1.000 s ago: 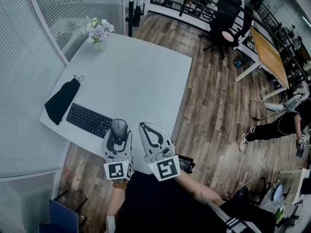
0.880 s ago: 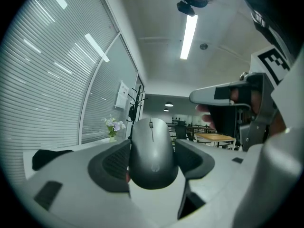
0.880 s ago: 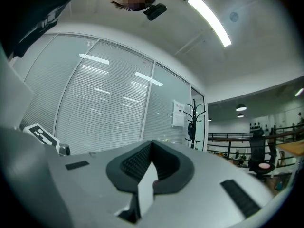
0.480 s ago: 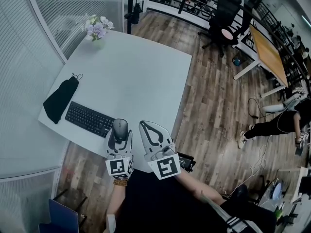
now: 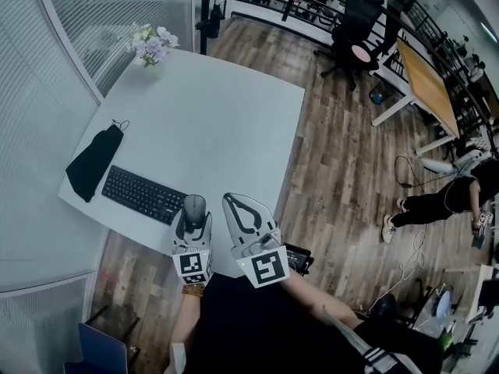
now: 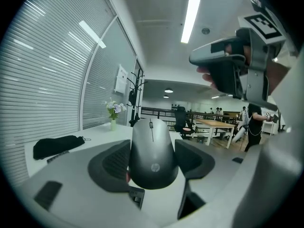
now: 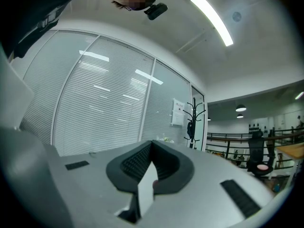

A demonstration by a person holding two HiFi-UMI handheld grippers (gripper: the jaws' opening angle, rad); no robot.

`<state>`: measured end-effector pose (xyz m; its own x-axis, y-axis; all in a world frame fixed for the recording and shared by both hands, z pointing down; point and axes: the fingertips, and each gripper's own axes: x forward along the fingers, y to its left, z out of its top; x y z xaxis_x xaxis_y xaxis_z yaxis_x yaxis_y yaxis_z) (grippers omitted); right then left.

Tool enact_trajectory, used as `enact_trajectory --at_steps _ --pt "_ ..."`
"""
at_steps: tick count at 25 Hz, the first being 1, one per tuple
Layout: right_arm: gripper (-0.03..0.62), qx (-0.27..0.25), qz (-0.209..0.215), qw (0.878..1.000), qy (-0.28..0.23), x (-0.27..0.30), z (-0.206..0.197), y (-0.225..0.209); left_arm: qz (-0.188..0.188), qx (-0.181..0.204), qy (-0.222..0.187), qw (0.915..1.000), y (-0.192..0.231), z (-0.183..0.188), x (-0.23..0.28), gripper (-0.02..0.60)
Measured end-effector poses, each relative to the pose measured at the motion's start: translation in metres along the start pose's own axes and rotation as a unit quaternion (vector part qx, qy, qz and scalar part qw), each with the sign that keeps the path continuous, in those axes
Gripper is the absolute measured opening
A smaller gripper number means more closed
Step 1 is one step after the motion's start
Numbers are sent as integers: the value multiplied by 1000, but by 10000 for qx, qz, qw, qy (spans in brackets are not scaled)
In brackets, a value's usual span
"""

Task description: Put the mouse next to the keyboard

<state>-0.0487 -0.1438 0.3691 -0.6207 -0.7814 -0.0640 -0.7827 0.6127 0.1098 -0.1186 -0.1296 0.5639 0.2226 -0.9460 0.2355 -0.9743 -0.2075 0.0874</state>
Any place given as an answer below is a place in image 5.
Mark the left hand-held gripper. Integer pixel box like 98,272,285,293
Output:
171,208,214,286

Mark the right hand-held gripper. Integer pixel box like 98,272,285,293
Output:
221,192,290,289

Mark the grey mouse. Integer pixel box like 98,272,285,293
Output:
182,194,207,233

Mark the black keyboard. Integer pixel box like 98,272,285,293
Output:
101,164,189,226

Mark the person's right forearm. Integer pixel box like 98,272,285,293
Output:
284,270,362,330

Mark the person's left forearm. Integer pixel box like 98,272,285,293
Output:
171,292,206,346

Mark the small black display device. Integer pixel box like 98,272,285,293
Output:
282,243,315,276

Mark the person's black clothing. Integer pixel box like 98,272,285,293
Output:
182,273,445,374

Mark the blue chair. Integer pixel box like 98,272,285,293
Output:
64,323,129,374

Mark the black swivel stool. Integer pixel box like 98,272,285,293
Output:
368,292,414,329

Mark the vase of purple flowers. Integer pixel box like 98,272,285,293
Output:
126,22,181,81

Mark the pink round cushion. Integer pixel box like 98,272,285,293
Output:
350,44,373,62

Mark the cluttered white desk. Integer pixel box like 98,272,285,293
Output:
412,263,499,350

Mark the black coat stand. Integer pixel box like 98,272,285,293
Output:
182,0,229,56

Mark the wooden desk with white legs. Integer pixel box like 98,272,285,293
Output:
372,37,463,155

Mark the black office chair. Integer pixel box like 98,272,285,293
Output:
313,0,387,91

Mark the black metal railing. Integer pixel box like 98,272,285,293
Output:
233,0,499,147

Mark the brown bead bracelet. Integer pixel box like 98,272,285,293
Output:
181,282,207,298

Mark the black drawstring pouch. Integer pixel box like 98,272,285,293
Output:
65,118,131,203

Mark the white arm strap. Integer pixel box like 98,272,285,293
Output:
170,343,187,374

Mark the black floor cable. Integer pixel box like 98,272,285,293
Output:
393,154,430,189

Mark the white floor cable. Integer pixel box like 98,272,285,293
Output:
368,228,430,311

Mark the grey striped shoulder strap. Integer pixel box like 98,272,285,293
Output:
321,305,422,374

